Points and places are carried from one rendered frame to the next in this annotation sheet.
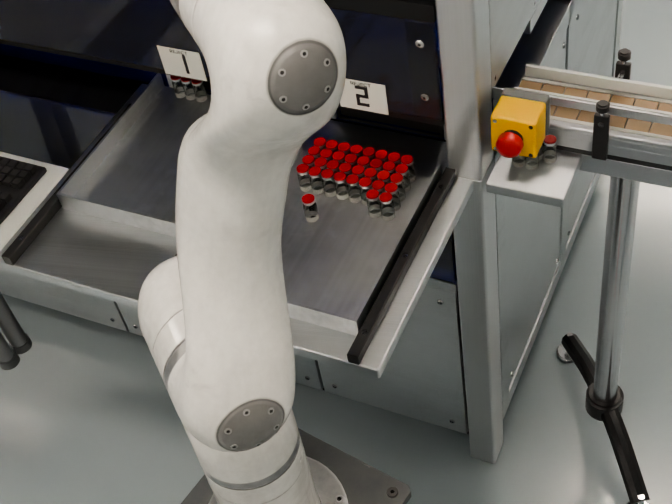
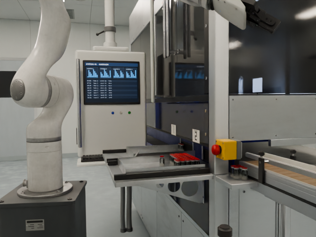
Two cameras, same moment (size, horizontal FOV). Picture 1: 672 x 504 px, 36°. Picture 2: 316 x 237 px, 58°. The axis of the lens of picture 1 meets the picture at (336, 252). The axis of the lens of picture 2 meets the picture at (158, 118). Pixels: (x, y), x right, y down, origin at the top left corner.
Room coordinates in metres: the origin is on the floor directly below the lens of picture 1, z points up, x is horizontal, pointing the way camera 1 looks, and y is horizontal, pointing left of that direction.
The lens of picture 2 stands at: (0.19, -0.86, 1.17)
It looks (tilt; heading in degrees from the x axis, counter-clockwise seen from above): 3 degrees down; 42
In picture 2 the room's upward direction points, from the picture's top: 1 degrees counter-clockwise
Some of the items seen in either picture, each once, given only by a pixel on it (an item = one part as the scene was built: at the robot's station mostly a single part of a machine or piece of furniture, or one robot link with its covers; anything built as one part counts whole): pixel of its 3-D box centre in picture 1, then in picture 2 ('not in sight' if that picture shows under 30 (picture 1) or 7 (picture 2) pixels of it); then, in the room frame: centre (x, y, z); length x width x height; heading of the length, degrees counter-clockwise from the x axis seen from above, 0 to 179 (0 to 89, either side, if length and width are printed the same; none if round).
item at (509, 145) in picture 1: (510, 142); (217, 149); (1.15, -0.29, 0.99); 0.04 x 0.04 x 0.04; 57
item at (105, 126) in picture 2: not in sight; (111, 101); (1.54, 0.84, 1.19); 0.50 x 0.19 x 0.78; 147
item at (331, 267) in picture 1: (325, 228); (158, 164); (1.14, 0.01, 0.90); 0.34 x 0.26 x 0.04; 147
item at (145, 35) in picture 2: not in sight; (146, 63); (1.89, 0.80, 1.51); 0.49 x 0.01 x 0.59; 57
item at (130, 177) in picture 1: (173, 150); (159, 151); (1.41, 0.24, 0.90); 0.34 x 0.26 x 0.04; 147
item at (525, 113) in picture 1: (519, 123); (227, 149); (1.18, -0.32, 1.00); 0.08 x 0.07 x 0.07; 147
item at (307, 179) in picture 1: (347, 187); (177, 161); (1.22, -0.04, 0.90); 0.18 x 0.02 x 0.05; 57
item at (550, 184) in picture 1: (536, 166); (239, 180); (1.21, -0.35, 0.87); 0.14 x 0.13 x 0.02; 147
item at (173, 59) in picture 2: not in sight; (165, 51); (1.60, 0.35, 1.51); 0.47 x 0.01 x 0.59; 57
